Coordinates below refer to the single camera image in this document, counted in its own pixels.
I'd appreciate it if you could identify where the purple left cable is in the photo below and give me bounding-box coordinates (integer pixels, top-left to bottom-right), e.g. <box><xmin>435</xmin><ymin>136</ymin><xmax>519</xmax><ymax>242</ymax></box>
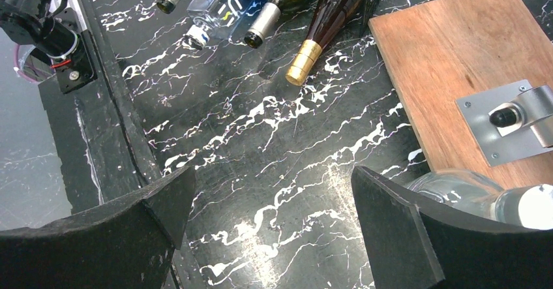
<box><xmin>12</xmin><ymin>42</ymin><xmax>44</xmax><ymax>85</ymax></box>

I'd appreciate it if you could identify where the dark bottle gold foil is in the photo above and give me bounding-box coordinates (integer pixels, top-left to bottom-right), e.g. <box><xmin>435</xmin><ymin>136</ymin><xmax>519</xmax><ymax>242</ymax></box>
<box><xmin>286</xmin><ymin>0</ymin><xmax>364</xmax><ymax>86</ymax></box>

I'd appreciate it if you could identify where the clear round glass bottle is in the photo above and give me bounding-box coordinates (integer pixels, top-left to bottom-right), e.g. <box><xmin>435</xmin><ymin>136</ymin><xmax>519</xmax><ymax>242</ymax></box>
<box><xmin>406</xmin><ymin>168</ymin><xmax>552</xmax><ymax>230</ymax></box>

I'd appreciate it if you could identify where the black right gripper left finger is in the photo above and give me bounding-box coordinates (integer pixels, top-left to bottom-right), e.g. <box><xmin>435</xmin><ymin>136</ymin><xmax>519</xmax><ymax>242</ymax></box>
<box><xmin>1</xmin><ymin>167</ymin><xmax>196</xmax><ymax>288</ymax></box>

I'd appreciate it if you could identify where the wooden board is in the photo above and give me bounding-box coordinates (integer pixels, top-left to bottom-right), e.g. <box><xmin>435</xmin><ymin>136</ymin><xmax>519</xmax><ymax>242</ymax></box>
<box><xmin>368</xmin><ymin>0</ymin><xmax>552</xmax><ymax>189</ymax></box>

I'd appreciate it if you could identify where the metal bracket with knob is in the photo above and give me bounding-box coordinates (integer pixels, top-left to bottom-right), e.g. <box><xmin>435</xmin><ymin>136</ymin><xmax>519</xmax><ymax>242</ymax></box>
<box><xmin>456</xmin><ymin>80</ymin><xmax>552</xmax><ymax>167</ymax></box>

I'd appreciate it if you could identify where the blue square glass bottle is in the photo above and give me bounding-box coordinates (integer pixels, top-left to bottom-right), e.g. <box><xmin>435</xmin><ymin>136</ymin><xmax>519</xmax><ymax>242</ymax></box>
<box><xmin>184</xmin><ymin>0</ymin><xmax>266</xmax><ymax>50</ymax></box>

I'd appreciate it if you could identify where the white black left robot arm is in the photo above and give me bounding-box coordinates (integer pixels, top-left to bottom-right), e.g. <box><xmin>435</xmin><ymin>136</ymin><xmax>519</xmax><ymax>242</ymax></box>
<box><xmin>1</xmin><ymin>0</ymin><xmax>98</xmax><ymax>94</ymax></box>

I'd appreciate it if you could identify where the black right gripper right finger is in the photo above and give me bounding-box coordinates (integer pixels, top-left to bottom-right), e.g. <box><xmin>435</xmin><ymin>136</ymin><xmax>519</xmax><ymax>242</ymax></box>
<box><xmin>351</xmin><ymin>166</ymin><xmax>552</xmax><ymax>288</ymax></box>

